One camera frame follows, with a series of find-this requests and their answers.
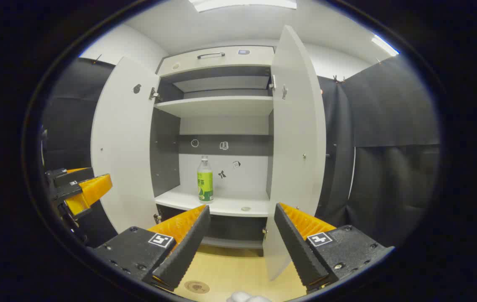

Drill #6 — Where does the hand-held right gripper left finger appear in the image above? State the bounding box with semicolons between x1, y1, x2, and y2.
93;205;211;292

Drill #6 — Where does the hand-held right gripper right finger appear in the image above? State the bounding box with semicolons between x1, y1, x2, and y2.
274;203;395;294

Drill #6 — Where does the round cork coaster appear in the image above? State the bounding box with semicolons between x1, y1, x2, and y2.
184;280;210;294

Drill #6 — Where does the white cabinet door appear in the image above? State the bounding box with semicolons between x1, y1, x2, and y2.
91;57;160;233
262;24;327;281

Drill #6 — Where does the green label tea bottle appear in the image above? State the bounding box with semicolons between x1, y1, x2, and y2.
197;156;214;203

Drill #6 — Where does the white cabinet drawer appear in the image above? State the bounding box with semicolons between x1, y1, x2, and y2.
157;45;275;77

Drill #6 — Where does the ceiling light panel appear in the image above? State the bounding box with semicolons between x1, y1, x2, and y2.
188;0;297;12
370;34;399;56

